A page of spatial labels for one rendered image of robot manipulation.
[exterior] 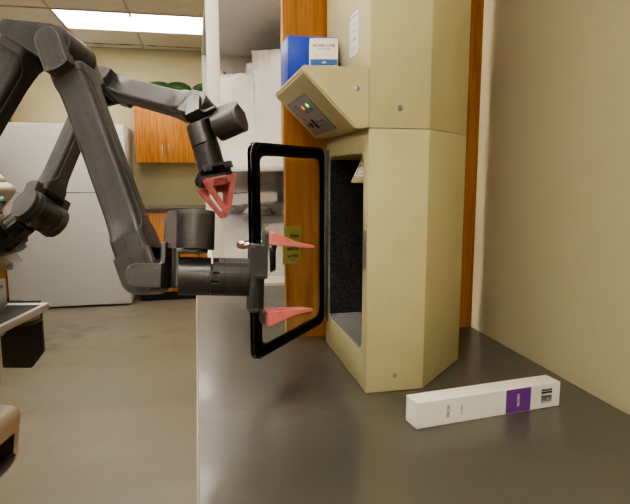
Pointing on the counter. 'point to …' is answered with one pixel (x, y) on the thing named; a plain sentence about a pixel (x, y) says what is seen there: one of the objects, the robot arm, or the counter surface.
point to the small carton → (323, 51)
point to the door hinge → (326, 230)
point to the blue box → (294, 55)
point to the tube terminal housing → (407, 186)
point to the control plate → (310, 114)
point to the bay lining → (345, 238)
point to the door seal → (260, 236)
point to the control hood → (332, 96)
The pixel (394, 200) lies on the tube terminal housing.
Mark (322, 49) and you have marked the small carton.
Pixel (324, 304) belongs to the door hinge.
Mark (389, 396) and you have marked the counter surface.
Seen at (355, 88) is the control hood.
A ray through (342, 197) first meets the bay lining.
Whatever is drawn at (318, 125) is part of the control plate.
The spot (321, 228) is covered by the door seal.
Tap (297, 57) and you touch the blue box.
